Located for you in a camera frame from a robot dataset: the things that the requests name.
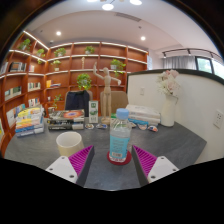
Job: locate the wooden artist mannequin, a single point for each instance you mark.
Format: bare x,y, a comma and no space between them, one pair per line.
106,90

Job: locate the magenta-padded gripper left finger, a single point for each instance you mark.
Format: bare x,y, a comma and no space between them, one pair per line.
63,167

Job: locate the brown chair back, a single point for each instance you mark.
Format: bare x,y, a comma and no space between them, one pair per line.
120,101

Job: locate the stack of dark books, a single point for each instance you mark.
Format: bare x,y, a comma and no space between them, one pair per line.
66,120

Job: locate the white wall socket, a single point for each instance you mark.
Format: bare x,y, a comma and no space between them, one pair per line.
219,119
142,91

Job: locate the window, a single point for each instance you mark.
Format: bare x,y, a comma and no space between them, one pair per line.
210,66

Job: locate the flat round red coaster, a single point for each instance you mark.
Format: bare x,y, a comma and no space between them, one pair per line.
128,160

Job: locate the ceiling air vent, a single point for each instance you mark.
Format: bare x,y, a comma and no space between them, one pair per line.
126,16

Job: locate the ceiling lamp with round bulbs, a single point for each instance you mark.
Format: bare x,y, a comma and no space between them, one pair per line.
107,6

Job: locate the cream cup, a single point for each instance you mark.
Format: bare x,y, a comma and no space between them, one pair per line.
68,146

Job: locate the recessed ceiling light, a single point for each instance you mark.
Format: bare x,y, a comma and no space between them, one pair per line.
143,38
58,33

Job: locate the wooden shelf unit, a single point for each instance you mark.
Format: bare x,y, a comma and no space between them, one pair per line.
63,73

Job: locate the grey curtain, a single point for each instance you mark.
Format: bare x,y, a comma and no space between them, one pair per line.
180,62

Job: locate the tall green-white carton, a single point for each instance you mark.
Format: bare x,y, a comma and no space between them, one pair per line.
93,112

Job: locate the clear blue-capped water bottle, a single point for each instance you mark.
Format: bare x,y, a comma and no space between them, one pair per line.
119,141

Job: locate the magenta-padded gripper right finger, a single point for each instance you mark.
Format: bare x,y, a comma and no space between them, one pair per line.
162,167

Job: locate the dark office chair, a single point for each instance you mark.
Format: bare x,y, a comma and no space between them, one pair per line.
77,100

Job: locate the stack of colourful books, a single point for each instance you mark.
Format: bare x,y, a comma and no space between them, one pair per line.
30,123

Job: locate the white vase with flowers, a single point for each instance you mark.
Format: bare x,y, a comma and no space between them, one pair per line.
168,113

